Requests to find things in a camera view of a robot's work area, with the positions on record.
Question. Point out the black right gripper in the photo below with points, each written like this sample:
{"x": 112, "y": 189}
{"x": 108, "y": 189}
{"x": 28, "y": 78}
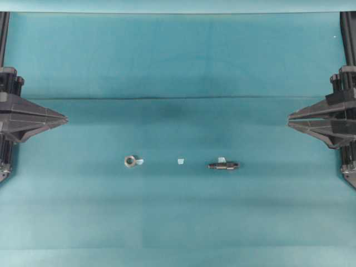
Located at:
{"x": 336, "y": 134}

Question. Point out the dark metal shaft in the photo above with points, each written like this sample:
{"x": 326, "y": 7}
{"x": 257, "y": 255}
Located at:
{"x": 224, "y": 165}

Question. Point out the black frame post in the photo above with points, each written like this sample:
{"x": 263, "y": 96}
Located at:
{"x": 4, "y": 22}
{"x": 348, "y": 31}

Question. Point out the right black frame post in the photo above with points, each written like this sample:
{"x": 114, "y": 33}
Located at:
{"x": 348, "y": 31}

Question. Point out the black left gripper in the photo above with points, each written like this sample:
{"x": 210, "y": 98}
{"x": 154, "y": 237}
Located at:
{"x": 20, "y": 131}

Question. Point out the left black frame post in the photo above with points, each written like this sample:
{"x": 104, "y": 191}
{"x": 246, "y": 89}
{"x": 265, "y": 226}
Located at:
{"x": 4, "y": 22}

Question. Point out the silver metal washer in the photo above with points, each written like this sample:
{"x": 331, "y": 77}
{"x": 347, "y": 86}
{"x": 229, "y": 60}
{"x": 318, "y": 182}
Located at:
{"x": 130, "y": 161}

